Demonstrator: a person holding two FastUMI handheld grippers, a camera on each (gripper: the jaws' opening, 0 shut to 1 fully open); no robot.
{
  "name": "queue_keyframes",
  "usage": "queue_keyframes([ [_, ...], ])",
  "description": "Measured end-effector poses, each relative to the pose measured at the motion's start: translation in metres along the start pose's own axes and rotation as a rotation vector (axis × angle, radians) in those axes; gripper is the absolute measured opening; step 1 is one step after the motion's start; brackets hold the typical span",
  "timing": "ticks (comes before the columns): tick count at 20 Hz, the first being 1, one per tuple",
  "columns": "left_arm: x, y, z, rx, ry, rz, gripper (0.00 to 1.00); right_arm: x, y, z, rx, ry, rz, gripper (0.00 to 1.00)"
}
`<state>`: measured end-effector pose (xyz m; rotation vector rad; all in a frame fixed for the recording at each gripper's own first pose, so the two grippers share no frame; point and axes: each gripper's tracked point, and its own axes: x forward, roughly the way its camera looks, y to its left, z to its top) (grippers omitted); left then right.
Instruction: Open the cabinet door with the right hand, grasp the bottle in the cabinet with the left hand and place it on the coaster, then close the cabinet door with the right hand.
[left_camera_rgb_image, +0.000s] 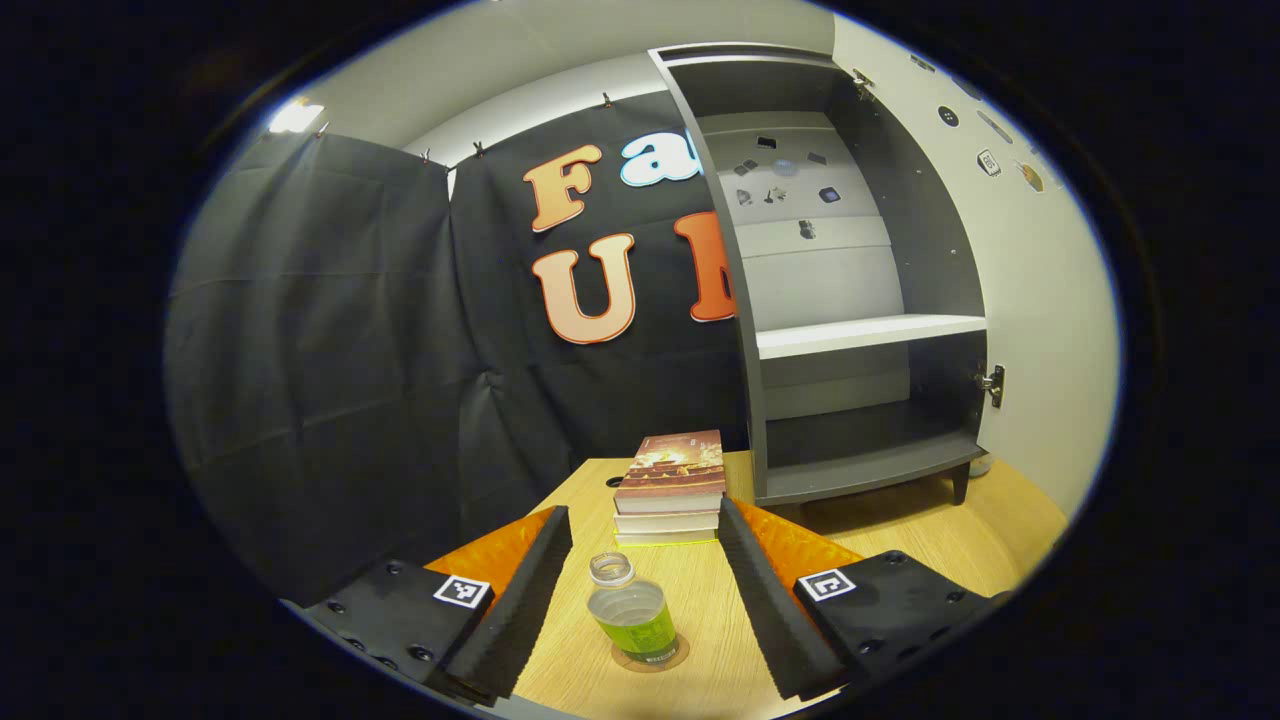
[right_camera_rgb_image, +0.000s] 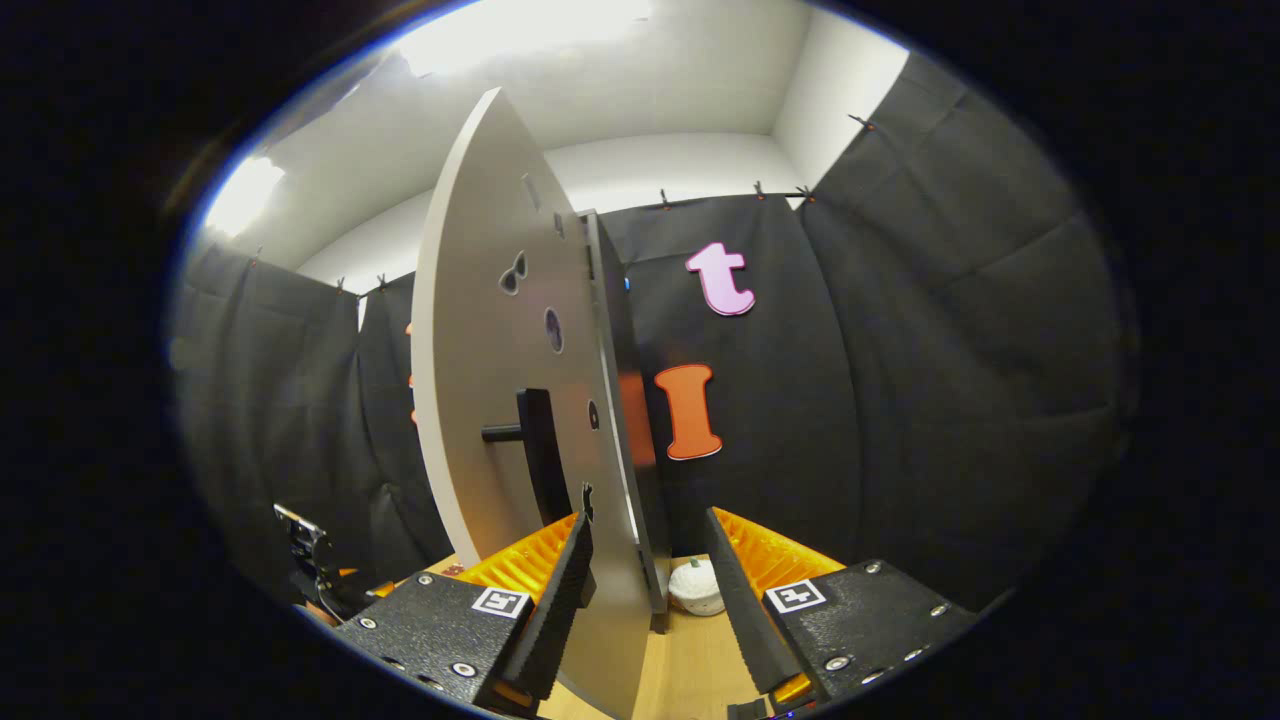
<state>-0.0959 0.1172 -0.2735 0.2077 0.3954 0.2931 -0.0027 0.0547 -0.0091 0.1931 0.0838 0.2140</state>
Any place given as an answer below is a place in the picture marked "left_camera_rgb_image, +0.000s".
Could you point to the grey cabinet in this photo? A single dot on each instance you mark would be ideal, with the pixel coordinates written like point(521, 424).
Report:
point(850, 440)

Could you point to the white book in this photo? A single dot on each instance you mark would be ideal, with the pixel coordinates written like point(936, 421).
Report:
point(665, 522)
point(665, 538)

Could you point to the black backdrop cloth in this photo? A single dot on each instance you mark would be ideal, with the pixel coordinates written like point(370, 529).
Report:
point(320, 350)

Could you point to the metal cabinet hinge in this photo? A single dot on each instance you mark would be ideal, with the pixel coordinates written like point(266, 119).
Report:
point(862, 84)
point(992, 385)

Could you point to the green bottle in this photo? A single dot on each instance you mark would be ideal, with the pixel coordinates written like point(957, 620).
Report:
point(635, 615)

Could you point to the white cabinet shelf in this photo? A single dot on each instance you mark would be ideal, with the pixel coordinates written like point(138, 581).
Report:
point(860, 335)

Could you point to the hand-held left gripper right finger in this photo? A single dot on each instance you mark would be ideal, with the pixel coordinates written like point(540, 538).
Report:
point(760, 600)

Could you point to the ceiling panel light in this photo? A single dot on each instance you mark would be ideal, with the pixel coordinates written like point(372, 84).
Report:
point(295, 118)

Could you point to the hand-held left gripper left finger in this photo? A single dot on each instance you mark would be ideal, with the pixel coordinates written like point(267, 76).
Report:
point(530, 595)

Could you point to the brown round coaster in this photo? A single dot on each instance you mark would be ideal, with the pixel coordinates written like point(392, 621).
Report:
point(681, 652)

